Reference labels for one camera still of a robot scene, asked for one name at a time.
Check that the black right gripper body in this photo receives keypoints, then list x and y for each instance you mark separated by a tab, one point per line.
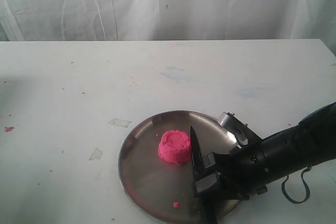
244	171

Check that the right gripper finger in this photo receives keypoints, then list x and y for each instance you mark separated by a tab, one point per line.
207	184
215	160

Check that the black knife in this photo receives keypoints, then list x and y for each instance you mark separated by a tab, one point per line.
206	204

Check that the pink clay lump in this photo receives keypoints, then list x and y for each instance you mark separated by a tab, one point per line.
175	147

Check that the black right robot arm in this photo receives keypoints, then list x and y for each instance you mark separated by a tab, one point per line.
309	143

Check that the pink dough crumb on plate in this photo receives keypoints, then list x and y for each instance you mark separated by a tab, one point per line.
176	204

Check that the round stainless steel plate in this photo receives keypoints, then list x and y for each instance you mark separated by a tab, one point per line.
152	184

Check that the clear tape piece upper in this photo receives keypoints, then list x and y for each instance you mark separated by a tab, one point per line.
119	122

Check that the clear tape piece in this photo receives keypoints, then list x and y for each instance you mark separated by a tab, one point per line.
96	154
119	122

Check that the clear tape piece lower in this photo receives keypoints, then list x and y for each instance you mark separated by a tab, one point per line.
96	154

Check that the pink dough crumb on table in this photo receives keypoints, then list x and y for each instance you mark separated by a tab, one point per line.
8	128

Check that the white backdrop curtain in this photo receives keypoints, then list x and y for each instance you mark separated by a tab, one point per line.
167	19

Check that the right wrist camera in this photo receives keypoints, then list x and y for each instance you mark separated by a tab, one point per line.
235	128

